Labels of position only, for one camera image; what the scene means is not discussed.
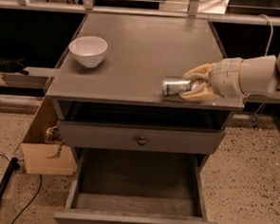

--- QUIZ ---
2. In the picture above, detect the white hanging cable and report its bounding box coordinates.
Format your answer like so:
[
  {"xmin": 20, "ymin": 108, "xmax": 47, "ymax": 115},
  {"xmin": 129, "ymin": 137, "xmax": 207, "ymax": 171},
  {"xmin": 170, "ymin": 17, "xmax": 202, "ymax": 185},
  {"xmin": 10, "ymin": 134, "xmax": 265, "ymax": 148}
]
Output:
[{"xmin": 256, "ymin": 13, "xmax": 276, "ymax": 58}]

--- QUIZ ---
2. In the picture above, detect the open grey middle drawer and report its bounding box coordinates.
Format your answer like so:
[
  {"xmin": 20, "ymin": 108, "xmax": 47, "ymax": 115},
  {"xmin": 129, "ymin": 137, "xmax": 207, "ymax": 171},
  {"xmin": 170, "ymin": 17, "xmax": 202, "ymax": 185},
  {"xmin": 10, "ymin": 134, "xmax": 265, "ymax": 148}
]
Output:
[{"xmin": 54, "ymin": 149, "xmax": 217, "ymax": 224}]

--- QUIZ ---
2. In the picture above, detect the white ceramic bowl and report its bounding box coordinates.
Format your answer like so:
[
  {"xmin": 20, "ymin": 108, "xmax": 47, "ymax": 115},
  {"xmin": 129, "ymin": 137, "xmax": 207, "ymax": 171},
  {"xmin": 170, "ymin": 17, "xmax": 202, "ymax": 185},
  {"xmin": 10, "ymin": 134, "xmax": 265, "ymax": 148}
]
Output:
[{"xmin": 68, "ymin": 36, "xmax": 108, "ymax": 68}]

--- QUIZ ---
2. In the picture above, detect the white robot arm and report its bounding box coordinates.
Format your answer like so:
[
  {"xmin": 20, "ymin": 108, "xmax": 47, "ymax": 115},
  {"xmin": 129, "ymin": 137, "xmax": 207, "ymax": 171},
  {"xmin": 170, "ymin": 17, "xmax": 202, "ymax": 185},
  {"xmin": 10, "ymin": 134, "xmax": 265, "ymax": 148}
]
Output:
[{"xmin": 180, "ymin": 53, "xmax": 280, "ymax": 102}]

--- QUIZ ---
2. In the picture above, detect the cardboard box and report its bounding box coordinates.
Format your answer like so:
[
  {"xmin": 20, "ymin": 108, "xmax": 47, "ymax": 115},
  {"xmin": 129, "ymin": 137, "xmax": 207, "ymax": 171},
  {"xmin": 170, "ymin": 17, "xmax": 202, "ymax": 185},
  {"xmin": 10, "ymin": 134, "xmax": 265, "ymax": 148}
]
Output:
[{"xmin": 21, "ymin": 99, "xmax": 76, "ymax": 176}]

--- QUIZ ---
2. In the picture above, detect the metal bracket clamp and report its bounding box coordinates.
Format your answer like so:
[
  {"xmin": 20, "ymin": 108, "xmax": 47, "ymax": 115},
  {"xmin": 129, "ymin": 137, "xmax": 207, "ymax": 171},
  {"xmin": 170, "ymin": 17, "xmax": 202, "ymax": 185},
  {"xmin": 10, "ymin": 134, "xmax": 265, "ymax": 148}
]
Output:
[{"xmin": 250, "ymin": 103, "xmax": 266, "ymax": 130}]

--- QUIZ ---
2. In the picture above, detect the round metal drawer knob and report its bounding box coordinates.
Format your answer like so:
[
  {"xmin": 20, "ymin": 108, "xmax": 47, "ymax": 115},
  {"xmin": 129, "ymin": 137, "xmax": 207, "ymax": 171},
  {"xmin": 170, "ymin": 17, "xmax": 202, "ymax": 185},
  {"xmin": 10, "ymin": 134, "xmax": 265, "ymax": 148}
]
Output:
[{"xmin": 138, "ymin": 137, "xmax": 146, "ymax": 145}]

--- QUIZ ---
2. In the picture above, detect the silver redbull can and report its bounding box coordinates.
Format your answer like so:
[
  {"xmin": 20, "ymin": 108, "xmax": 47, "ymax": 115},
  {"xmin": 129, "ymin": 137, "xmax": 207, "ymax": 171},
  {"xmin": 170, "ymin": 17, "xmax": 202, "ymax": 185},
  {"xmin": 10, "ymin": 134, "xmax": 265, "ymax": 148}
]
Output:
[{"xmin": 161, "ymin": 79, "xmax": 191, "ymax": 97}]

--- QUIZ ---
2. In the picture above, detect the grey wooden drawer cabinet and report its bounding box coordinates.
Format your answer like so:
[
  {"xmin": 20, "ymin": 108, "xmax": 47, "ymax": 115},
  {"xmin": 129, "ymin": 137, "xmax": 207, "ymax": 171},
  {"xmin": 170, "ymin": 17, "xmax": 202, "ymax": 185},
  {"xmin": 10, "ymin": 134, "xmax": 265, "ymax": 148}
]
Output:
[{"xmin": 35, "ymin": 9, "xmax": 251, "ymax": 224}]

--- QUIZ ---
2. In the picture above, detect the closed grey top drawer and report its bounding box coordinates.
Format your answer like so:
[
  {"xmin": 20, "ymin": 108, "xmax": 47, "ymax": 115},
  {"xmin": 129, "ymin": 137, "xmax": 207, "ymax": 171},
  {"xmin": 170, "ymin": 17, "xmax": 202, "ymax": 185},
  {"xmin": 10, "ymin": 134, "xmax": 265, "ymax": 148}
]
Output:
[{"xmin": 57, "ymin": 121, "xmax": 225, "ymax": 155}]

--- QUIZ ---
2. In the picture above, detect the black metal bar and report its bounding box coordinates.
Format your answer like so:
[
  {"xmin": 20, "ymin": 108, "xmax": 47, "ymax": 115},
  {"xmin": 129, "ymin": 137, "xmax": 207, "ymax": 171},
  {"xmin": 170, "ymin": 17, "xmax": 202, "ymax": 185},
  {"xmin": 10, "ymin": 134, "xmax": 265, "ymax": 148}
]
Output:
[{"xmin": 0, "ymin": 156, "xmax": 20, "ymax": 224}]

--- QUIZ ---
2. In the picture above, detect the black floor cable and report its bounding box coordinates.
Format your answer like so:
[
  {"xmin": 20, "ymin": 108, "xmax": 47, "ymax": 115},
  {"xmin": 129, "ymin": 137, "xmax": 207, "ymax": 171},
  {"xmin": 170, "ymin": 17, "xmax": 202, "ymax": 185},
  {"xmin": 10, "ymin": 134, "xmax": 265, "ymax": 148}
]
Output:
[{"xmin": 0, "ymin": 153, "xmax": 45, "ymax": 224}]

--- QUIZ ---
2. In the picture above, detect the black object on ledge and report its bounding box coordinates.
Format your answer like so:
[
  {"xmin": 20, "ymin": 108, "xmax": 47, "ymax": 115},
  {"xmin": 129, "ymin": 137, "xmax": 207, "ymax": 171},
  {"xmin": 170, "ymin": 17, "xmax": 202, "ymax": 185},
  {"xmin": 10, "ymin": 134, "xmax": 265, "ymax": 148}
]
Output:
[{"xmin": 0, "ymin": 58, "xmax": 29, "ymax": 76}]

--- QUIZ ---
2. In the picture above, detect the grey horizontal rail frame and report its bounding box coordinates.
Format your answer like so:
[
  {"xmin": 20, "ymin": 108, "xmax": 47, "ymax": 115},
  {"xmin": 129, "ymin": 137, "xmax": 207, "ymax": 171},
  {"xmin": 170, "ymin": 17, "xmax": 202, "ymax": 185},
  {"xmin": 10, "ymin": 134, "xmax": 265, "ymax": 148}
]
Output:
[{"xmin": 0, "ymin": 0, "xmax": 280, "ymax": 26}]

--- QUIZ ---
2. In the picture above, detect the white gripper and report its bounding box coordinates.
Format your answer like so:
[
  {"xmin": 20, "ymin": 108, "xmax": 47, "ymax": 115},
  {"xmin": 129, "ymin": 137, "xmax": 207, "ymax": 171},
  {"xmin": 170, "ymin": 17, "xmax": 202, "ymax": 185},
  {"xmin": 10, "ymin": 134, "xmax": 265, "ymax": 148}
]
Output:
[{"xmin": 179, "ymin": 57, "xmax": 243, "ymax": 102}]

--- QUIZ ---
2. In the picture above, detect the crumpled brown paper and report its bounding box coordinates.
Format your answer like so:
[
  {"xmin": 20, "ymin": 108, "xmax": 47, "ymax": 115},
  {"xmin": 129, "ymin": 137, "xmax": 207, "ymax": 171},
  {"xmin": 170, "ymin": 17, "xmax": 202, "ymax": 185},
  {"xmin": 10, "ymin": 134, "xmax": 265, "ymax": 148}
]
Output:
[{"xmin": 44, "ymin": 126, "xmax": 63, "ymax": 144}]

